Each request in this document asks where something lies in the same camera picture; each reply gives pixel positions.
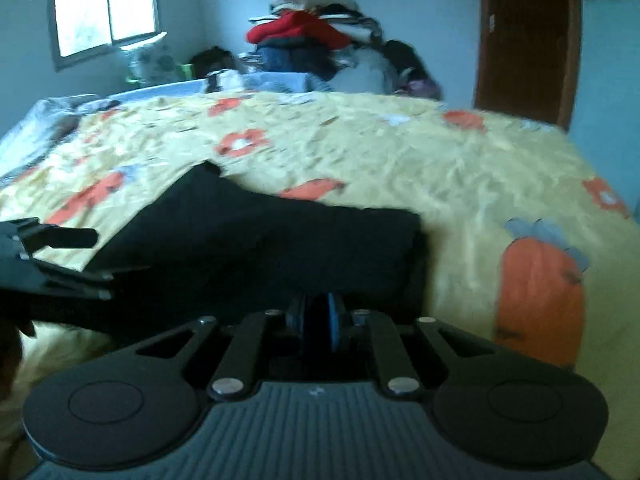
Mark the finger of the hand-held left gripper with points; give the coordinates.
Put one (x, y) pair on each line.
(70, 237)
(65, 280)

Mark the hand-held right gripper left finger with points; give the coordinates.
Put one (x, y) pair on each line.
(298, 322)

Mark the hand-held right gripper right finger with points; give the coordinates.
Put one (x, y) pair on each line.
(336, 322)

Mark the black pants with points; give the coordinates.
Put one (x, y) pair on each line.
(250, 250)

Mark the grey striped bedding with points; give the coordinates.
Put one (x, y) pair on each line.
(30, 130)

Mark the floral pillow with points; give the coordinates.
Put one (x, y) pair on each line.
(150, 62)

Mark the yellow printed blanket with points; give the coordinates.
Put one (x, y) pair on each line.
(475, 185)

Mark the green plastic chair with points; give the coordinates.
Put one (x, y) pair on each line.
(186, 71)

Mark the dark bag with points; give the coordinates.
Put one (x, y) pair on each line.
(215, 62)

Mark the window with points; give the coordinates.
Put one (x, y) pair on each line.
(102, 5)

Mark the pile of clothes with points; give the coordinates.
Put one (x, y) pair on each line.
(350, 55)

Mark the red jacket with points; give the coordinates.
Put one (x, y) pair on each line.
(300, 30)

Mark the brown wooden door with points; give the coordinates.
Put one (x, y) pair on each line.
(525, 35)

